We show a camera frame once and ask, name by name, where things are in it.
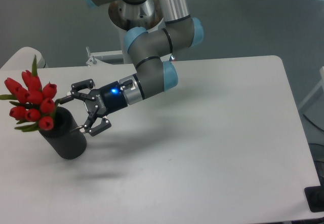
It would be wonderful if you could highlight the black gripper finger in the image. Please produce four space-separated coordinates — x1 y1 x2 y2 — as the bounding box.
59 79 96 104
70 108 112 137

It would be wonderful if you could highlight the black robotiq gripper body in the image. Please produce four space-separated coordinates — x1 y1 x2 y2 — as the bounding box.
85 82 128 117

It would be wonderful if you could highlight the red tulip bouquet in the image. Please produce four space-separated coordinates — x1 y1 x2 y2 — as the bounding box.
1 57 60 132

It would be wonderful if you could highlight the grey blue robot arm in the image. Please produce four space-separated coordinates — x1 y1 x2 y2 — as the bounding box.
60 0 204 136

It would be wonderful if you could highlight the black ribbed cylindrical vase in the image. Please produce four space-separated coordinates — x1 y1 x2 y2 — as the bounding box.
39 107 87 160

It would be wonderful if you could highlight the white rounded chair back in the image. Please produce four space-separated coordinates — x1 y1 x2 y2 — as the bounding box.
1 47 48 70

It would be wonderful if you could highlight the black device at table edge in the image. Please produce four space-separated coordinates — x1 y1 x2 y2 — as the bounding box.
304 186 323 213

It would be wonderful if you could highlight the black floor cable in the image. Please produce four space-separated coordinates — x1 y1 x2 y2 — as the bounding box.
303 114 324 133

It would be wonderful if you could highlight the white furniture frame right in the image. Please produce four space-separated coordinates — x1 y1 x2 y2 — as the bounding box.
297 67 323 114

